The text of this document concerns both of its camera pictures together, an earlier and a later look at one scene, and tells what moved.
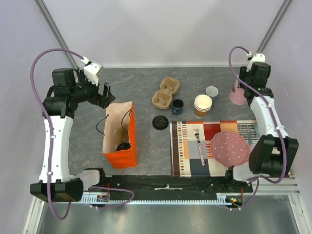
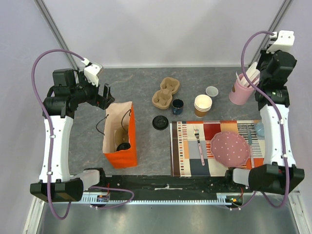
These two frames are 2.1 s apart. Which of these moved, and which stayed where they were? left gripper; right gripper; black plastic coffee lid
Moved: right gripper
Stayed: black plastic coffee lid; left gripper
